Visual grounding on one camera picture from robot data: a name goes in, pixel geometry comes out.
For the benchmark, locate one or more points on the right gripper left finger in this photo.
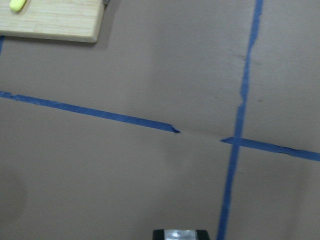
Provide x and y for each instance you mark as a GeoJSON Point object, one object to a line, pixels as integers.
{"type": "Point", "coordinates": [158, 234]}

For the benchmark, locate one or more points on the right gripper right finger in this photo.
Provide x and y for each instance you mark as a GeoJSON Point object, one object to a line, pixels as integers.
{"type": "Point", "coordinates": [202, 234]}

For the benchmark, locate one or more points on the wooden cutting board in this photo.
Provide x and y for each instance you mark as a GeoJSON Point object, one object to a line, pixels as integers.
{"type": "Point", "coordinates": [65, 20]}

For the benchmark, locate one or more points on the yellow plastic knife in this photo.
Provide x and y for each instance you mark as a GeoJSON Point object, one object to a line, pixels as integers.
{"type": "Point", "coordinates": [16, 5]}

